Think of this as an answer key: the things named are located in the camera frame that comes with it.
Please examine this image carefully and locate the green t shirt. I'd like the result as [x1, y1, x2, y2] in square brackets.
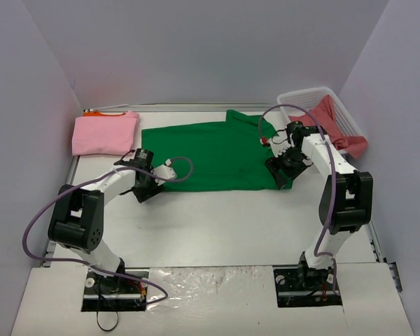
[141, 110, 277, 193]

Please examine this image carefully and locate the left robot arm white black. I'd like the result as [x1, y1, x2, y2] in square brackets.
[48, 148, 177, 293]

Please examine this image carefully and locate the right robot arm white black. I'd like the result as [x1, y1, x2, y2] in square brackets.
[261, 121, 373, 289]

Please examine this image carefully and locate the white plastic basket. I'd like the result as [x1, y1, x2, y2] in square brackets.
[276, 86, 365, 159]

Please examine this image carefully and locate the folded pink t shirt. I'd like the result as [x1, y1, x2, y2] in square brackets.
[71, 111, 140, 156]

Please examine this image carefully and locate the red t shirt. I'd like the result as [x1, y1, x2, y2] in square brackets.
[283, 94, 368, 159]

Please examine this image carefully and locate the folded orange t shirt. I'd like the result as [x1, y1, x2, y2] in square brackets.
[83, 110, 126, 117]

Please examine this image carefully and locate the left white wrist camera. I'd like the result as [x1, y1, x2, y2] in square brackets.
[151, 159, 177, 186]

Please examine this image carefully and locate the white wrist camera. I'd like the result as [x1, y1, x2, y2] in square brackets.
[260, 136, 291, 158]
[151, 159, 177, 186]

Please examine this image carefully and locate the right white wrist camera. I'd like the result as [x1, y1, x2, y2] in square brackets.
[260, 136, 291, 158]

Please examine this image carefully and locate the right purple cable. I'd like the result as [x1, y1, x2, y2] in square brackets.
[257, 103, 338, 295]

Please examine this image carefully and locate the purple cable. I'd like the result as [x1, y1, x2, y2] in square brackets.
[22, 156, 195, 304]
[257, 103, 338, 295]

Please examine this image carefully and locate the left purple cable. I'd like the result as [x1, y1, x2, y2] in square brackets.
[22, 156, 195, 304]

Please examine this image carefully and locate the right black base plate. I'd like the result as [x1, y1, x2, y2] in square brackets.
[273, 265, 342, 308]

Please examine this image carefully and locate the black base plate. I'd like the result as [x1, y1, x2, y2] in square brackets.
[273, 265, 342, 308]
[81, 271, 147, 312]

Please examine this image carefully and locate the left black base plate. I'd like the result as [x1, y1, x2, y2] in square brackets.
[81, 271, 147, 312]

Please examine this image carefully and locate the thin black cable loop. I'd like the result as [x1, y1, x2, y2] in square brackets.
[95, 309, 120, 332]

